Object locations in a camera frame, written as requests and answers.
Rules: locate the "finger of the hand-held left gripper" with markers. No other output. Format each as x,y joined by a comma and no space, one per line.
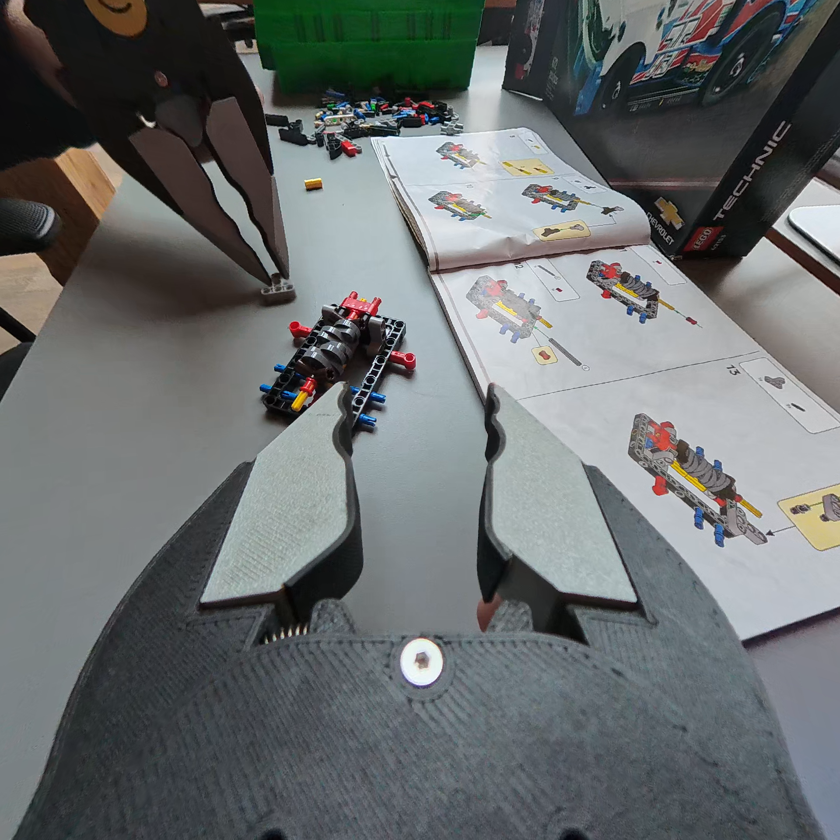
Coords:
243,151
190,184

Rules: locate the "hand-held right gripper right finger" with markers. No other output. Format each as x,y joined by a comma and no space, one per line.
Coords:
551,518

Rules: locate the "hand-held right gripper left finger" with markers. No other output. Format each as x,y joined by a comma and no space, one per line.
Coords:
289,518

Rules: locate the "grey T-shaped lego beam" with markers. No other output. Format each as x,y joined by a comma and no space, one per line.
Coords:
278,292

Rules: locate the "black lego frame assembly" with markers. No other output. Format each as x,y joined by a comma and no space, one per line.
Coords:
334,348

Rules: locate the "person's left forearm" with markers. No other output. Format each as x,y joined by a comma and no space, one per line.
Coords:
33,98

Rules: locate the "small yellow lego piece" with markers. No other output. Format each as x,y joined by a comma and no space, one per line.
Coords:
313,184

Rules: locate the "pile of loose lego pieces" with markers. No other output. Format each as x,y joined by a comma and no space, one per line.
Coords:
367,121

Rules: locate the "lego instruction booklet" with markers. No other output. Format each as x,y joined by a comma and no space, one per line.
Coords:
623,328

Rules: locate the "black lego set box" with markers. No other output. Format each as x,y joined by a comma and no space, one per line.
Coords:
722,164

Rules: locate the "person's right hand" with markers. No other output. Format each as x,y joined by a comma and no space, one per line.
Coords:
489,613

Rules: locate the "RIGHT marker sign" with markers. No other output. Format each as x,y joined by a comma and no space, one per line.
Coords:
79,197

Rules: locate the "green bin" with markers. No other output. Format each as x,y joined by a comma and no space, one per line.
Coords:
367,46

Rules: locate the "black office chair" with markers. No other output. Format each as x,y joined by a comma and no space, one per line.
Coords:
26,223

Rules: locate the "white flat object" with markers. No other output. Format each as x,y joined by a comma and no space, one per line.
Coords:
820,229

